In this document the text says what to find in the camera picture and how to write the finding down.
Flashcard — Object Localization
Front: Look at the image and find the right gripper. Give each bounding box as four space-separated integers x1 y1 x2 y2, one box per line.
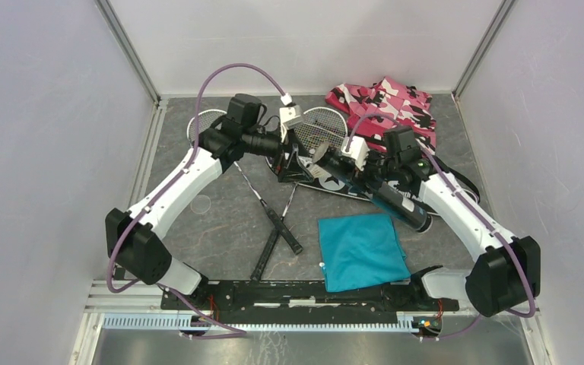
347 147 400 199

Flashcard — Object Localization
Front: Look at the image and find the black shuttlecock tube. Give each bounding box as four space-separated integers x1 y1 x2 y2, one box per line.
313 141 432 233

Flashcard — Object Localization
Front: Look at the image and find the shuttlecock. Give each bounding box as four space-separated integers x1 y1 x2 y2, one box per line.
308 164 330 179

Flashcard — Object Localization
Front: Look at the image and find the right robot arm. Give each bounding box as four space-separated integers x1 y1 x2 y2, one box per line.
342 126 541 318

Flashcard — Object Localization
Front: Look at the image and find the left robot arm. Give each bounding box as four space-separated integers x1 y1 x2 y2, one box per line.
105 94 312 310

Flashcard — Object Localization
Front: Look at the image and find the right badminton racket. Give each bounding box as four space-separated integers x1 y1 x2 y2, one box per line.
250 106 348 281

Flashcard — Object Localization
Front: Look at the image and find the badminton racket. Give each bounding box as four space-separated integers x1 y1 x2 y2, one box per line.
250 106 348 281
187 109 303 255

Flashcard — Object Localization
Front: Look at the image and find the left badminton racket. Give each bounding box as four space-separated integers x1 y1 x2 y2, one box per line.
187 109 303 255

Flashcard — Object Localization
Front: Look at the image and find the black racket cover bag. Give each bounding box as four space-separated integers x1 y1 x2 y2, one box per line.
266 141 481 217

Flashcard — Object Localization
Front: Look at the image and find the pink camouflage bag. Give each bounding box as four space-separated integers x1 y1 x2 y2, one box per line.
325 77 436 153

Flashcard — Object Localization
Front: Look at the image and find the teal folded cloth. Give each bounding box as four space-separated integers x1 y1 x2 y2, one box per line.
318 214 411 293

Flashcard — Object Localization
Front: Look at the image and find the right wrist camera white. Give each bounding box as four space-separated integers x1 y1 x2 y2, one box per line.
341 136 370 170

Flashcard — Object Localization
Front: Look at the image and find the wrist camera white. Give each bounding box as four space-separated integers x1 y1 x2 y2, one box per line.
341 136 370 170
279 93 305 142

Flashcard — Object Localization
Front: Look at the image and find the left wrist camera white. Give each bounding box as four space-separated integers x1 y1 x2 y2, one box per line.
279 93 305 142

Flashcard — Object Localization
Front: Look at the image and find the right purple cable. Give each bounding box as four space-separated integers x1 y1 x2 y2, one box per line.
344 113 538 341

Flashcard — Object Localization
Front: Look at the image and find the purple cable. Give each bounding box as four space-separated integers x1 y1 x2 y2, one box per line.
344 113 538 341
106 63 293 339

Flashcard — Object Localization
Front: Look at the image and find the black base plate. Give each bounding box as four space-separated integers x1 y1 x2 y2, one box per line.
187 280 460 325

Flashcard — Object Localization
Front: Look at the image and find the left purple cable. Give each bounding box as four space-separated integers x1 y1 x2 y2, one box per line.
106 63 293 339

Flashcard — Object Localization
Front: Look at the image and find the slotted cable duct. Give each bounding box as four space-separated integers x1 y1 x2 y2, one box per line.
102 313 439 334

